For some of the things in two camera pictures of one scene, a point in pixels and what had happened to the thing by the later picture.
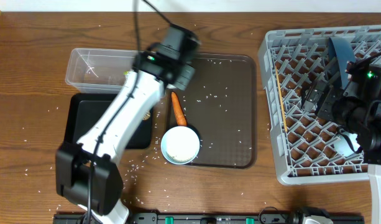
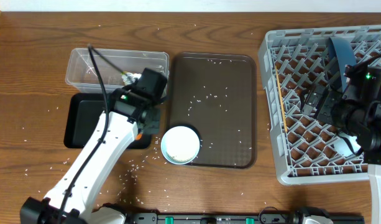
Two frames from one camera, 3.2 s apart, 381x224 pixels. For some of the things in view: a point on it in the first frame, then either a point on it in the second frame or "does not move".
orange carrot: [178, 110] → [138, 136]
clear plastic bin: [99, 70] does not move
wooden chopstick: [283, 109] does not move
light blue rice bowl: [179, 145] does not move
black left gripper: [184, 82] → [135, 79]
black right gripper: [324, 101] does not move
